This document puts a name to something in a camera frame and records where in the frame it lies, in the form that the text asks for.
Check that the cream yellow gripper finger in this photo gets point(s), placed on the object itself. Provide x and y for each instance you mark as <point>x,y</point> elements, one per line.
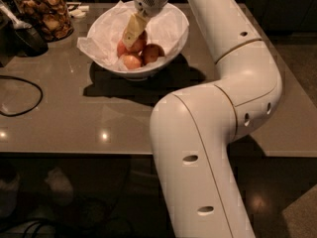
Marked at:
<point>136,25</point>

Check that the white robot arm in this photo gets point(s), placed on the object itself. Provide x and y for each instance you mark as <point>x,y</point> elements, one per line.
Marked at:
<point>191,128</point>

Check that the left hidden red apple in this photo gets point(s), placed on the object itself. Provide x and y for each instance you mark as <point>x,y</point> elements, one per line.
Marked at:
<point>121,49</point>

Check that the white ceramic bowl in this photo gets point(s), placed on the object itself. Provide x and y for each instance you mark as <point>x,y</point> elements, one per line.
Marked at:
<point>175,33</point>

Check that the white tissue paper liner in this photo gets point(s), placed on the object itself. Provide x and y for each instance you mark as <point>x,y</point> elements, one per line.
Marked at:
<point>105,33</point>

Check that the small white objects on table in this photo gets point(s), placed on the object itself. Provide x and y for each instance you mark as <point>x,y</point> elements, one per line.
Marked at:
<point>78,11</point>

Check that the glass jar of dried chips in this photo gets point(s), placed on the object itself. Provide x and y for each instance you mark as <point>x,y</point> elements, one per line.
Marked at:
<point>50,17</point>

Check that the black round appliance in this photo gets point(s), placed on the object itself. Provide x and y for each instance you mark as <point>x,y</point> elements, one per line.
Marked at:
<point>30,43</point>

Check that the white shoe under table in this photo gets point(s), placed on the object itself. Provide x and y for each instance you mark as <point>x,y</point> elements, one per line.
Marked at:
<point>60,187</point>

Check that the white shoe at left edge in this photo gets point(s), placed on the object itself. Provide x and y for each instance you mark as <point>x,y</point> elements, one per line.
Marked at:
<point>8,196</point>

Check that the white scoop handle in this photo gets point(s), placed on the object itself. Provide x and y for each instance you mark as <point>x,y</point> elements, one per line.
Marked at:
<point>17,24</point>

